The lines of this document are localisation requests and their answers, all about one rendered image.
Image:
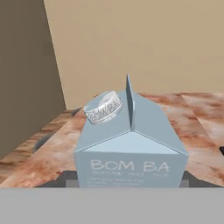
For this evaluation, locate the pale blue milk carton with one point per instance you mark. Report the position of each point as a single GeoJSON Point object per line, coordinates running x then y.
{"type": "Point", "coordinates": [131, 163]}

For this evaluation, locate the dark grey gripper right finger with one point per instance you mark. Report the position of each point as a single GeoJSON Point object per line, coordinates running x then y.
{"type": "Point", "coordinates": [194, 181]}

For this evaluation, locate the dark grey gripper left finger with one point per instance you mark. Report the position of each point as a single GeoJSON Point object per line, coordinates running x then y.
{"type": "Point", "coordinates": [65, 178]}

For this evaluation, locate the reddish marbled tray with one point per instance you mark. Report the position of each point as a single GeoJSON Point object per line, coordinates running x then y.
{"type": "Point", "coordinates": [189, 131]}

